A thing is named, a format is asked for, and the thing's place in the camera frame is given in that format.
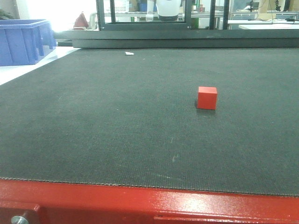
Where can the red magnetic cube block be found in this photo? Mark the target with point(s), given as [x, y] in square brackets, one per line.
[207, 98]

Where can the dark grey table mat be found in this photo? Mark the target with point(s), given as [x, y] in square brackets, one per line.
[101, 117]

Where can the small white paper scrap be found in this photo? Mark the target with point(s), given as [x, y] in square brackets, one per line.
[129, 53]

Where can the grey chair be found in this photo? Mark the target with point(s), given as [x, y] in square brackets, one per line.
[93, 22]

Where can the dark red cloth bag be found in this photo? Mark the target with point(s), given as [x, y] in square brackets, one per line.
[81, 22]

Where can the red metal table edge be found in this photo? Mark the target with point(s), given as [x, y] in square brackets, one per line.
[62, 203]

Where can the blue plastic storage bin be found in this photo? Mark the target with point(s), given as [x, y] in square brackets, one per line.
[25, 42]

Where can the silver bolt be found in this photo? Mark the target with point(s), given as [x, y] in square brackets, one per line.
[19, 220]

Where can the black metal frame rack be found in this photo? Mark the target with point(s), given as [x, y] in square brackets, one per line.
[138, 39]

